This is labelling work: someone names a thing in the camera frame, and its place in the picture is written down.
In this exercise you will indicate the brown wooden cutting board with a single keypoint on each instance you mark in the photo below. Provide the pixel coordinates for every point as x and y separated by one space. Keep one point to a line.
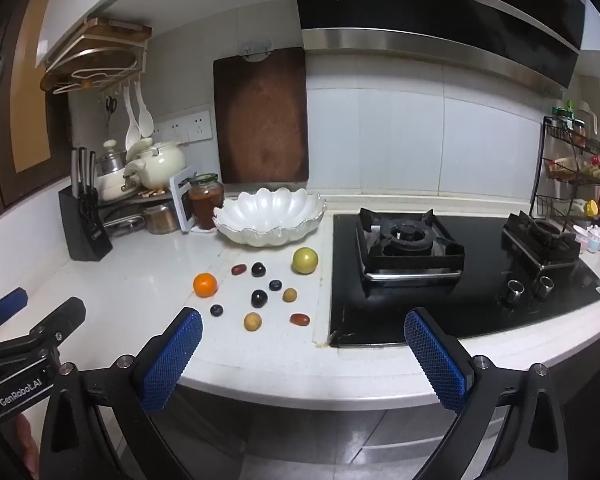
261 118

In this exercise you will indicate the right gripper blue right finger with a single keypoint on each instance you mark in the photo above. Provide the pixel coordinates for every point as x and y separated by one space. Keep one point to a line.
445 362

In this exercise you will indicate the orange mandarin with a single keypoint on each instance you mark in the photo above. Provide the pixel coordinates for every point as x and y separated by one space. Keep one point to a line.
205 285

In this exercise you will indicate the white hanging spoon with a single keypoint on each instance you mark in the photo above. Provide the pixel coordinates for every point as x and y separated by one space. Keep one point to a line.
145 119

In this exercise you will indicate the white wall power outlets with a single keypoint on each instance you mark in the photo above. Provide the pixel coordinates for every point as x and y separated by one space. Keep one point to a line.
191 128

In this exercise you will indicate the wall rack with boards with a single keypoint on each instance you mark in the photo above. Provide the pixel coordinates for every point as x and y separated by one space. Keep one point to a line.
101 53

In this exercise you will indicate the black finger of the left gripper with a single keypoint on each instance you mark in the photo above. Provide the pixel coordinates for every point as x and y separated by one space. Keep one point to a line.
62 317

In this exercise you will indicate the dark plum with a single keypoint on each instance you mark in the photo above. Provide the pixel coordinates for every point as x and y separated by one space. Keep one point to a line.
259 298
258 270

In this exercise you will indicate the small steel lidded pot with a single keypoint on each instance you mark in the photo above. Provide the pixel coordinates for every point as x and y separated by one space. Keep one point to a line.
113 160

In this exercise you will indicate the tan longan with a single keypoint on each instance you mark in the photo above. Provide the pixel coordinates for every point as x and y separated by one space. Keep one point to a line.
252 322
290 295

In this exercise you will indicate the black gas stove top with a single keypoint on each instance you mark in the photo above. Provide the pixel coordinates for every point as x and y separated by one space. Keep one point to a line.
493 294

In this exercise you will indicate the black range hood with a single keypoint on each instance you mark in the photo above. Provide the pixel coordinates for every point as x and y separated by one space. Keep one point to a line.
535 43

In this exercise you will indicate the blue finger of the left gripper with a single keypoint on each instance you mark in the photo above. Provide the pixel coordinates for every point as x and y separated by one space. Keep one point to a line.
12 303

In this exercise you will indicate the small glass spice jar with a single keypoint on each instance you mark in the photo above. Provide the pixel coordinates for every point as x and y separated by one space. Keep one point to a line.
161 219

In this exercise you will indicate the cream ceramic pot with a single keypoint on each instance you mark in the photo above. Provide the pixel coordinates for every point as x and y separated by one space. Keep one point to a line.
154 164

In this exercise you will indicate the green round fruit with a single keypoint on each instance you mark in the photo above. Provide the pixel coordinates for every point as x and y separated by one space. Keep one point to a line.
305 261

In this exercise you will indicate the white scalloped fruit bowl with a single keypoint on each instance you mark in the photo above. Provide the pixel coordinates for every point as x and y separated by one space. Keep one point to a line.
270 218

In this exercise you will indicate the black knife block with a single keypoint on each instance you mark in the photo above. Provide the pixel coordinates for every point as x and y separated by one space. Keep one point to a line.
85 235

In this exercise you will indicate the white plastic rack frame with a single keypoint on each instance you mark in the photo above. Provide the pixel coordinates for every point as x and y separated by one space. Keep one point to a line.
180 184

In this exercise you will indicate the black wire spice rack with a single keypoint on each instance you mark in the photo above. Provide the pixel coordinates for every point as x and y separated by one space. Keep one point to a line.
566 188

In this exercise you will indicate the right burner grate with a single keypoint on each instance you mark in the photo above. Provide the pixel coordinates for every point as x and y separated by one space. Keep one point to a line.
538 245

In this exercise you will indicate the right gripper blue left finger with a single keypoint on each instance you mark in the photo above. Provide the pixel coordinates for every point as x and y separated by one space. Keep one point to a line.
162 361

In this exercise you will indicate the glass jar green lid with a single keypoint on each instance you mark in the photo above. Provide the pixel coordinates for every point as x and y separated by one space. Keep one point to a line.
206 193

